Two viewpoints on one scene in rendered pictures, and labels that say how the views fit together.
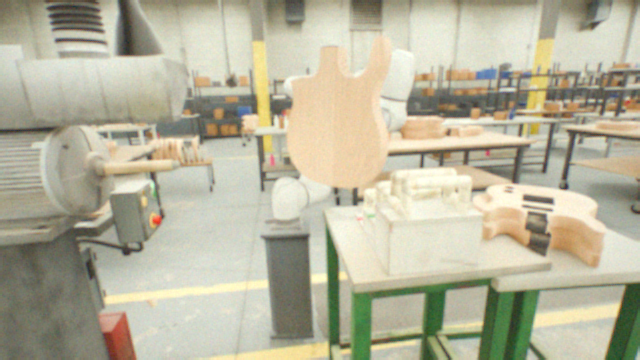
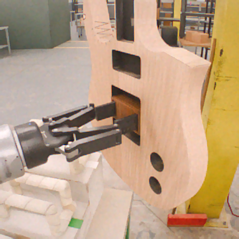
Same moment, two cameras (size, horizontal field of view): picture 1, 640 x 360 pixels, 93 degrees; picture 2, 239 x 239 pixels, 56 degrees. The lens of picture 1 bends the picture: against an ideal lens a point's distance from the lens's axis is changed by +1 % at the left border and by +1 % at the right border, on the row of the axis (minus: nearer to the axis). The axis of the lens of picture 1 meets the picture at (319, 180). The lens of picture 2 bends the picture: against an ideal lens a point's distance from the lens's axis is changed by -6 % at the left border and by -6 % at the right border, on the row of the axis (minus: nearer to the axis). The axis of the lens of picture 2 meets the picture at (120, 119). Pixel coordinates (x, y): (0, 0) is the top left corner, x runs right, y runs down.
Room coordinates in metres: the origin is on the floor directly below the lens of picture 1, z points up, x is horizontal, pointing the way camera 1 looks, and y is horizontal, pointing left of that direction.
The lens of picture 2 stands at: (1.34, 0.06, 1.56)
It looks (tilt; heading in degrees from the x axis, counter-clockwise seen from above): 28 degrees down; 198
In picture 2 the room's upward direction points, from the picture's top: straight up
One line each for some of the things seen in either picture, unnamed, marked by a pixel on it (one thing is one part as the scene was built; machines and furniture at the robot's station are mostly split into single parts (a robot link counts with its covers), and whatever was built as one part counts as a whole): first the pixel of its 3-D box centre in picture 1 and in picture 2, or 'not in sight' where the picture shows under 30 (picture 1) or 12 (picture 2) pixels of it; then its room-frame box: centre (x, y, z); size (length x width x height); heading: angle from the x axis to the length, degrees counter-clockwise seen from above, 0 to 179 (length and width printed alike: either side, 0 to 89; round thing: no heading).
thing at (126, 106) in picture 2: not in sight; (130, 112); (0.93, -0.05, 1.35); 0.10 x 0.03 x 0.05; 51
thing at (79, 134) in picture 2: not in sight; (86, 135); (1.03, -0.10, 1.34); 0.11 x 0.01 x 0.04; 119
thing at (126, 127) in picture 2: not in sight; (124, 131); (1.00, -0.04, 1.35); 0.05 x 0.03 x 0.01; 139
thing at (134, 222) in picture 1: (117, 221); not in sight; (1.08, 0.77, 0.99); 0.24 x 0.21 x 0.26; 97
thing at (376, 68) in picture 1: (375, 58); (99, 17); (0.84, -0.15, 1.52); 0.07 x 0.04 x 0.10; 51
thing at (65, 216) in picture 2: not in sight; (65, 216); (0.99, -0.21, 1.04); 0.11 x 0.03 x 0.03; 6
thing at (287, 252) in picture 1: (290, 275); not in sight; (1.66, 0.20, 0.35); 0.28 x 0.28 x 0.70; 0
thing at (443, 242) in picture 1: (424, 234); (58, 180); (0.85, -0.32, 1.02); 0.27 x 0.15 x 0.17; 96
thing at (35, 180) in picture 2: (412, 192); (36, 180); (0.96, -0.31, 1.12); 0.20 x 0.03 x 0.03; 95
